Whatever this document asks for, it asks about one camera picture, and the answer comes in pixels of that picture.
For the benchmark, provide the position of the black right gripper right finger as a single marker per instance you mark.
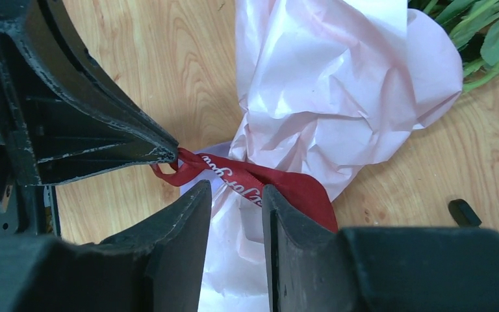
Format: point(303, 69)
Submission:
point(310, 268)

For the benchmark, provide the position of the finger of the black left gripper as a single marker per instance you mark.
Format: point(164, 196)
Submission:
point(70, 120)

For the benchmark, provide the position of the dark red printed ribbon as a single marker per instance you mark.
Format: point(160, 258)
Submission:
point(249, 180)

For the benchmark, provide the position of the black microphone tripod stand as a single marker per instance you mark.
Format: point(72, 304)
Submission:
point(463, 214)

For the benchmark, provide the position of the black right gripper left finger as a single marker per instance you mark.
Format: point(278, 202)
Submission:
point(154, 265)

